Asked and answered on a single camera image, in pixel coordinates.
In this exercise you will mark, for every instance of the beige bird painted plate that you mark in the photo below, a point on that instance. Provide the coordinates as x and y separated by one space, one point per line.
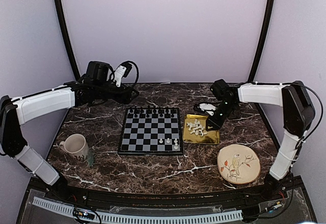
238 164

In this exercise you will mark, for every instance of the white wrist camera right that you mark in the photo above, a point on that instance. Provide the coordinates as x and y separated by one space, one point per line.
207 108

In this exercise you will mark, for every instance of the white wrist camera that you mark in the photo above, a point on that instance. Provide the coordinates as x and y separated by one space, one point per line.
207 108
122 71

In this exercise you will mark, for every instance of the pile of white chess pieces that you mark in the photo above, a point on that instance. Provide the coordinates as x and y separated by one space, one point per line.
195 127

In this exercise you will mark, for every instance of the gold metal tray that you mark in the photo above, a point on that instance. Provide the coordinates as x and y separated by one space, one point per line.
211 138

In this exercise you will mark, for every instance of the left black frame post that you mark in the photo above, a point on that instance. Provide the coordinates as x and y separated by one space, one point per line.
66 38

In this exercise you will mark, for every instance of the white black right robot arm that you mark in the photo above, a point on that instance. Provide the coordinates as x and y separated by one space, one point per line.
293 98

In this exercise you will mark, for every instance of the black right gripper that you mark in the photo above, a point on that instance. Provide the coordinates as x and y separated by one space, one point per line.
212 122

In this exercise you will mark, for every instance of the beige ceramic mug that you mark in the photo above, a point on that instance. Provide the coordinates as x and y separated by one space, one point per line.
77 146

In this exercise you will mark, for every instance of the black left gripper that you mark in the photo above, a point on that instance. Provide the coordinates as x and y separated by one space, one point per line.
124 96

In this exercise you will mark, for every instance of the black frame post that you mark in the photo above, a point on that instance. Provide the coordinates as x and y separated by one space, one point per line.
261 40
66 38

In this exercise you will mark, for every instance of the right black frame post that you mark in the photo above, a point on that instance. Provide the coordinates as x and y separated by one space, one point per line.
261 40

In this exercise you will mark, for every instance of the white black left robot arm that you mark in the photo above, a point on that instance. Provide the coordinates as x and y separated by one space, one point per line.
18 111

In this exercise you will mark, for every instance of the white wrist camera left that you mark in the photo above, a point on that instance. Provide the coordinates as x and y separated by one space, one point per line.
122 71

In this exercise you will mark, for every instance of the black grey chess board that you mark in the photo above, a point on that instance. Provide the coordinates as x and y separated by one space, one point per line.
144 126

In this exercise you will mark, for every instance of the white slotted cable duct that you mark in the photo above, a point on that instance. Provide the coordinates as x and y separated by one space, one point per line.
138 215

